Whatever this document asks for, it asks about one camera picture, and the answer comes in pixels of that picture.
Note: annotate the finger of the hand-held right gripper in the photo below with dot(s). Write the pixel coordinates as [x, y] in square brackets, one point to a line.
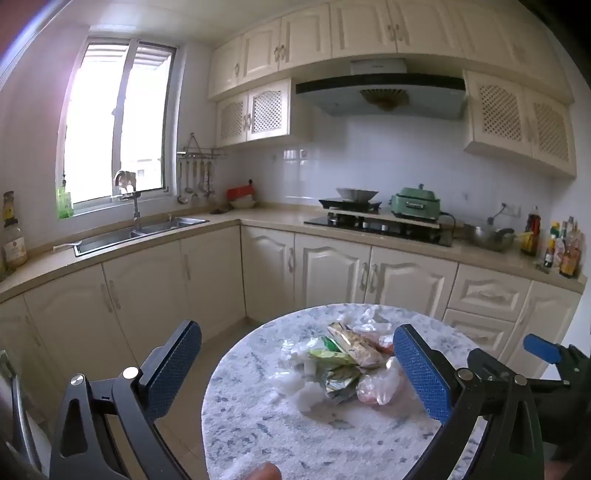
[542, 348]
[489, 364]

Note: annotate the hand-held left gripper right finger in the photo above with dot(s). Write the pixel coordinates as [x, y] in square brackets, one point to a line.
[422, 374]

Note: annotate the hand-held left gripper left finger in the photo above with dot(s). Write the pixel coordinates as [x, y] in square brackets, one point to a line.
[175, 369]

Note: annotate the pale yellow snack packet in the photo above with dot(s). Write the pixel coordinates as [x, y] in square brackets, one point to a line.
[358, 346]

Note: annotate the person's left hand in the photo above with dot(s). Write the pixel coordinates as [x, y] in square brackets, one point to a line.
[263, 473]

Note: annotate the cream cabinet drawer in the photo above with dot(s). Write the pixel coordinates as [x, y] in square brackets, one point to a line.
[489, 293]
[480, 330]

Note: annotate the clear plastic bag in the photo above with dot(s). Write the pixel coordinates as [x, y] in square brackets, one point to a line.
[369, 325]
[381, 385]

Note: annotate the silver foil wrapper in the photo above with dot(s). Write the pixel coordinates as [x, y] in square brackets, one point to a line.
[340, 383]

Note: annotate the cream lower kitchen cabinets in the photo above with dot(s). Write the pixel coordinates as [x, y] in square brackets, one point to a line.
[138, 295]

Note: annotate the row of condiment bottles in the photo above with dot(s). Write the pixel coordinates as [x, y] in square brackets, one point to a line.
[561, 249]

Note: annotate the steel wok on counter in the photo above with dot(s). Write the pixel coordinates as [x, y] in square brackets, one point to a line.
[489, 237]

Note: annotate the stainless steel double sink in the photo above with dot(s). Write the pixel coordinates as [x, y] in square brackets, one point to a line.
[138, 233]

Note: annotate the black glass gas stove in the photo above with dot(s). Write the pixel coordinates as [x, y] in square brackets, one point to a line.
[369, 229]

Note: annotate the metal chair back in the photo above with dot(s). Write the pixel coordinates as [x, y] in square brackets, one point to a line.
[23, 415]

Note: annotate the chrome sink faucet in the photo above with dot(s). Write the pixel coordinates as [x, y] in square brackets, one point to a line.
[135, 203]

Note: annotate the green electric cooking pot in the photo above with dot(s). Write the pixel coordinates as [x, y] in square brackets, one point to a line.
[415, 201]

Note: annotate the white bowl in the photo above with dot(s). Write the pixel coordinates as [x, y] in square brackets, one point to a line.
[244, 203]

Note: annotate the hanging metal ladle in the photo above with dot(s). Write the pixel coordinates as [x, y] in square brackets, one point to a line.
[195, 182]
[183, 189]
[208, 182]

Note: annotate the black induction cooker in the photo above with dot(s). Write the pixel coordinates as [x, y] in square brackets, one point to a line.
[348, 204]

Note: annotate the metal wok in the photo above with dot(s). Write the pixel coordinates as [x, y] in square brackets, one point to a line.
[356, 194]

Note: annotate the green dish soap bottle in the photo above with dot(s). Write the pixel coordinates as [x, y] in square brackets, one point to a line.
[64, 205]

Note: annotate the yellow cooking oil bottle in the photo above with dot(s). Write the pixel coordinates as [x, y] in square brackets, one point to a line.
[14, 247]

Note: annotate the cream lattice door cabinet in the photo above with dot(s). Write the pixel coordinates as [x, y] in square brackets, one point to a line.
[256, 113]
[521, 120]

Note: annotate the sliding kitchen window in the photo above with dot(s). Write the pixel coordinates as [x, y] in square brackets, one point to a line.
[115, 120]

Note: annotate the grey range hood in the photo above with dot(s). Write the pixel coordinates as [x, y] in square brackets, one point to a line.
[383, 94]

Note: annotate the white wall socket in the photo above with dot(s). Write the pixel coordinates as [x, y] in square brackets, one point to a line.
[302, 153]
[512, 210]

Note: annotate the metal wall utensil rack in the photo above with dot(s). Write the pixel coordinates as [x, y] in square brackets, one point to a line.
[201, 151]

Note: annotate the cream upper wall cabinets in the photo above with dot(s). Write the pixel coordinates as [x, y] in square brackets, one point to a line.
[369, 32]

